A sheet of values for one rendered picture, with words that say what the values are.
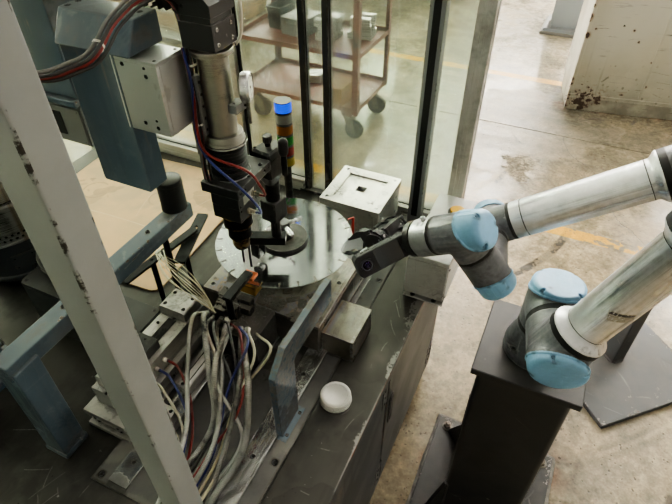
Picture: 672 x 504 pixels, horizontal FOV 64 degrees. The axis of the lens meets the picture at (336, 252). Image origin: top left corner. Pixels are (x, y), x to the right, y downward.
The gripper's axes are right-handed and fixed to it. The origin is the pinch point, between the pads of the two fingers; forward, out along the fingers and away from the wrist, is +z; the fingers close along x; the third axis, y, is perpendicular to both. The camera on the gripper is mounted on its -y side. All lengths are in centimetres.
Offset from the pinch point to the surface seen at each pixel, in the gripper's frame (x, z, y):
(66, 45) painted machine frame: 56, -1, -31
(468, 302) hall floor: -80, 59, 98
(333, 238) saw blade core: 0.5, 10.4, 7.6
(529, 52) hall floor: -23, 134, 385
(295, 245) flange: 3.9, 13.8, -0.8
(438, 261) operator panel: -16.0, -4.5, 21.4
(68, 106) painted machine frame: 51, 19, -28
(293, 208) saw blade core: 9.3, 23.1, 10.5
